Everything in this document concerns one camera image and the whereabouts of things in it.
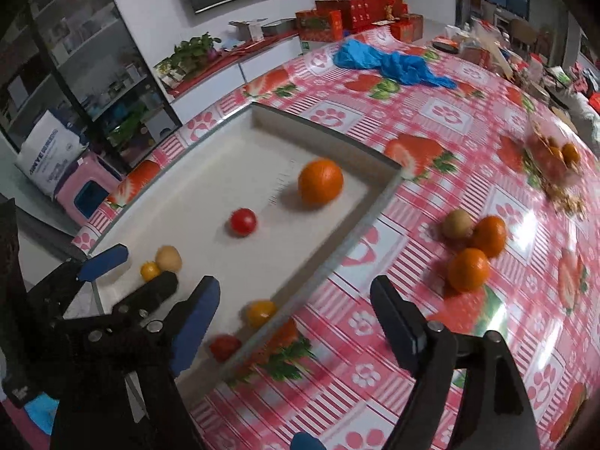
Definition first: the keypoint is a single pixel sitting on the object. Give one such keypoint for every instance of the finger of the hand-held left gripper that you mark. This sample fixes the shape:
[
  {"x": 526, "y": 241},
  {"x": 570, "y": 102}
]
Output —
[
  {"x": 154, "y": 290},
  {"x": 104, "y": 262}
]

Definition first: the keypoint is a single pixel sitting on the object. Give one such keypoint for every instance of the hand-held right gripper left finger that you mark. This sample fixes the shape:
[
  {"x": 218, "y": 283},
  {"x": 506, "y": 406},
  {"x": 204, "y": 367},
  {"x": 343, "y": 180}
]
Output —
[{"x": 197, "y": 328}]

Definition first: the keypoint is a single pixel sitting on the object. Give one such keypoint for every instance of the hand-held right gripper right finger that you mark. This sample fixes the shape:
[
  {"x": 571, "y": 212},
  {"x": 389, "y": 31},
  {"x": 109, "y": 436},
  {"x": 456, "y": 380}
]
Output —
[{"x": 396, "y": 333}]

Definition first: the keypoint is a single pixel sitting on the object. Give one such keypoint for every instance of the small yellow cherry tomato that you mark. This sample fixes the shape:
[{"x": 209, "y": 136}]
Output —
[{"x": 150, "y": 270}]

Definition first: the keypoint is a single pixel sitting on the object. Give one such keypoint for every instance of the red cherry tomato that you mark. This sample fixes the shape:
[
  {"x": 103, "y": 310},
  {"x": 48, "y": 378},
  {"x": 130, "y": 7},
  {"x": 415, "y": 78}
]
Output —
[
  {"x": 243, "y": 221},
  {"x": 225, "y": 347}
]

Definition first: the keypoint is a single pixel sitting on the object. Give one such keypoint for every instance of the orange mandarin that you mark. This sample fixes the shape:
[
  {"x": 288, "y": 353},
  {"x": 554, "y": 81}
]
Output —
[
  {"x": 491, "y": 236},
  {"x": 468, "y": 269},
  {"x": 321, "y": 182},
  {"x": 570, "y": 153}
]

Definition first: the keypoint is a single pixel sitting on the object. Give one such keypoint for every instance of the white tray with grey rim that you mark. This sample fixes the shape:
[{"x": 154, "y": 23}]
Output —
[{"x": 211, "y": 183}]

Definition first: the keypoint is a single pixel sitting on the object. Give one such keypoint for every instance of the tan kiwi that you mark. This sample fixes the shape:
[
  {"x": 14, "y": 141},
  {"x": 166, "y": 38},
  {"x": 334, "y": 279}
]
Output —
[{"x": 458, "y": 223}]

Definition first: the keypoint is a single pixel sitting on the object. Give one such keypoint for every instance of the pink plastic stool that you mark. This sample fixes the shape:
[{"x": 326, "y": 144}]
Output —
[{"x": 89, "y": 187}]

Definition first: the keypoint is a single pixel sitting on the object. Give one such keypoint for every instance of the red checked strawberry tablecloth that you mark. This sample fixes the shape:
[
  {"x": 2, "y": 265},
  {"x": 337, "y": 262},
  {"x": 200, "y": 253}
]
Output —
[{"x": 468, "y": 361}]

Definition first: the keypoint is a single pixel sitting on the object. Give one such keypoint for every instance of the white printed sack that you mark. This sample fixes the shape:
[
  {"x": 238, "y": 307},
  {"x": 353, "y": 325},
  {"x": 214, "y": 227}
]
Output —
[{"x": 47, "y": 154}]

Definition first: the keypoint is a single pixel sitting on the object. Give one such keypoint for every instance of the glass door cabinet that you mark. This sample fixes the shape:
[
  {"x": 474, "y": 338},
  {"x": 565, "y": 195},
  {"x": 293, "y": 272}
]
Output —
[{"x": 84, "y": 56}]

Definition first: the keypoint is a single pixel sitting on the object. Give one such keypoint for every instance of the pile of dry fruit husks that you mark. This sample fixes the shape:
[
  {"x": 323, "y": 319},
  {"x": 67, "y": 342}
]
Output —
[{"x": 565, "y": 199}]

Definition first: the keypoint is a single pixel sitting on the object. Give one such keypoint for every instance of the white low cabinet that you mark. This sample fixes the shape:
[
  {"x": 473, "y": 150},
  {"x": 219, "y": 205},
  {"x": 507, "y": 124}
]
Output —
[{"x": 225, "y": 75}]

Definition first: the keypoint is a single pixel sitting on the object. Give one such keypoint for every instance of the bag of fruit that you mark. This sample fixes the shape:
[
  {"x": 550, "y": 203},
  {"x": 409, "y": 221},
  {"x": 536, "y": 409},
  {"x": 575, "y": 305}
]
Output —
[{"x": 553, "y": 168}]

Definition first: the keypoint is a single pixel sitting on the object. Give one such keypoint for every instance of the green potted plant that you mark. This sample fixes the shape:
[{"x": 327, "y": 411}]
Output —
[{"x": 194, "y": 49}]

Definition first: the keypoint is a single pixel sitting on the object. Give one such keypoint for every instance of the white cardboard box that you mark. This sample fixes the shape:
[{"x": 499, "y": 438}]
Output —
[{"x": 251, "y": 28}]

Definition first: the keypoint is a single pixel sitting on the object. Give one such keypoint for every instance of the grey tin box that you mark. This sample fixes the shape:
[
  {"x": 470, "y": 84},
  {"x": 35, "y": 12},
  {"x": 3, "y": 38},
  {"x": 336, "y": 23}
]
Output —
[{"x": 281, "y": 26}]

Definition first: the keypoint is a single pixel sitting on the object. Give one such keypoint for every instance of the clear plastic bag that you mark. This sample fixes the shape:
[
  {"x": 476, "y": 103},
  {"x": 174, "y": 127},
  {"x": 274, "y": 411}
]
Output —
[{"x": 487, "y": 40}]

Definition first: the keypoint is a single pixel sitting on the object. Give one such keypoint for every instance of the stack of red gift boxes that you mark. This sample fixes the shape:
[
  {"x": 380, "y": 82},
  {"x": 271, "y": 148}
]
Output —
[{"x": 361, "y": 14}]

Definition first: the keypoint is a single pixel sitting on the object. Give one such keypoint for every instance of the brown chair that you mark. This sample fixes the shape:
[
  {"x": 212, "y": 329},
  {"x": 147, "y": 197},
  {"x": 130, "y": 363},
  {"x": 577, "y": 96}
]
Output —
[{"x": 522, "y": 33}]

